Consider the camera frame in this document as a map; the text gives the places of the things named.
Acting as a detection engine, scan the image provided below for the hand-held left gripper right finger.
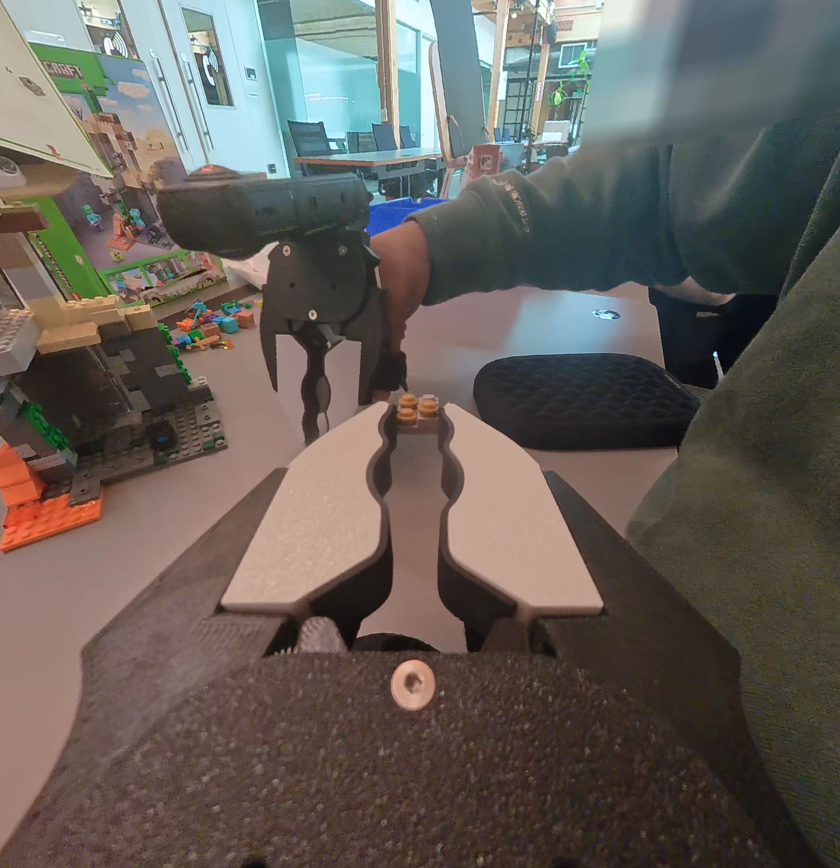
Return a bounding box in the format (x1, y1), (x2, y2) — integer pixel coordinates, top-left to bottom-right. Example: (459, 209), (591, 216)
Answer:
(437, 403), (605, 648)

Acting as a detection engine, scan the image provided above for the pile of colourful loose bricks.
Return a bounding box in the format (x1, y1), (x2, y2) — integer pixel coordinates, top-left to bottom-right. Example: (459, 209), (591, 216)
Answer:
(169, 298), (258, 354)

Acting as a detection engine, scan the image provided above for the glass office door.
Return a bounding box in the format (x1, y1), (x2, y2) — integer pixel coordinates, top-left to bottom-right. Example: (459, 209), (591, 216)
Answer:
(159, 0), (285, 179)

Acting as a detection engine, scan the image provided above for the green toy brick set box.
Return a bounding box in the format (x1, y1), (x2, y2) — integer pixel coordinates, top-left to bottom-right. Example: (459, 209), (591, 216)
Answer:
(27, 41), (227, 306)

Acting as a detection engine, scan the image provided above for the green potted plant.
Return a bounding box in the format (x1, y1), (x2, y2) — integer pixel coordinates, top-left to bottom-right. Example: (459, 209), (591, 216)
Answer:
(549, 51), (590, 126)

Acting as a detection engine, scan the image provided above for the wooden meeting table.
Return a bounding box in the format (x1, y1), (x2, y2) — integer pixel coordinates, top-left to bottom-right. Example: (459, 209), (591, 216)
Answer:
(294, 149), (443, 198)

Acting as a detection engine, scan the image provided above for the dark leaning board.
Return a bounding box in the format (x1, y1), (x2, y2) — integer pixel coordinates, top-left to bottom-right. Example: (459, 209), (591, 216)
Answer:
(428, 0), (490, 160)

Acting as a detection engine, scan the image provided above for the black wrist rest cushion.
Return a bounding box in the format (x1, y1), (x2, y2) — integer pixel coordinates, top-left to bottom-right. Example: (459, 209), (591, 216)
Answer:
(473, 353), (700, 452)

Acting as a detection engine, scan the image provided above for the person's right hand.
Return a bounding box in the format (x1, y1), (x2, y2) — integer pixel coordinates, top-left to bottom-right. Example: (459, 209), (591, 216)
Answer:
(369, 220), (432, 360)

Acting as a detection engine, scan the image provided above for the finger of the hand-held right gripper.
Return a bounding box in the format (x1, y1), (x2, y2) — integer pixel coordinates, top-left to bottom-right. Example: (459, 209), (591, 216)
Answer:
(300, 331), (321, 445)
(317, 330), (335, 436)

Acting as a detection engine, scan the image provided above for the wooden post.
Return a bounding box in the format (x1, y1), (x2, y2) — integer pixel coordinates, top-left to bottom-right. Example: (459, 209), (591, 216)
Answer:
(486, 0), (510, 140)
(376, 0), (401, 146)

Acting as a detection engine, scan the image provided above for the person's right forearm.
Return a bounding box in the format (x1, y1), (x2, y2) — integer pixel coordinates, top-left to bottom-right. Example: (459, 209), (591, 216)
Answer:
(413, 112), (840, 306)

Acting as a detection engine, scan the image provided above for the red white box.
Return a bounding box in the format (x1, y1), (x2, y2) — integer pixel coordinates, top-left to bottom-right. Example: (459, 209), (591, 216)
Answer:
(469, 141), (517, 187)

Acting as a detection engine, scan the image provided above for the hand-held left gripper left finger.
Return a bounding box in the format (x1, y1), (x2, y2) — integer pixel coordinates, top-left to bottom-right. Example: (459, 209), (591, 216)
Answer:
(220, 402), (394, 645)

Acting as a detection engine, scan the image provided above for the person's green sweatshirt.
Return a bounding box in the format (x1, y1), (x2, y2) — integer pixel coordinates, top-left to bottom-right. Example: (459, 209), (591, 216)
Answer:
(627, 122), (840, 868)

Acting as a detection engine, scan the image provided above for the small grey tan brick assembly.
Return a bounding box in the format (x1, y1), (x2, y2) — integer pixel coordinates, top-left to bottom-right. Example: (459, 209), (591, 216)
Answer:
(395, 392), (443, 435)

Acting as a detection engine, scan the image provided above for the blue plastic storage bin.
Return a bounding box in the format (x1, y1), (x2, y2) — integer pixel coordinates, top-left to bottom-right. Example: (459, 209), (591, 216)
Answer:
(369, 197), (451, 235)

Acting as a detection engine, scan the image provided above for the Lego instruction booklet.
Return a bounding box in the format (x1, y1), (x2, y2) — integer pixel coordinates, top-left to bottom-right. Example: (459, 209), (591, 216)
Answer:
(0, 0), (116, 179)

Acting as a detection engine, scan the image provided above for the toy brick castle model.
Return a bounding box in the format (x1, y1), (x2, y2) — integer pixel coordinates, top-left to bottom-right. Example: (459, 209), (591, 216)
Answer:
(0, 155), (230, 553)

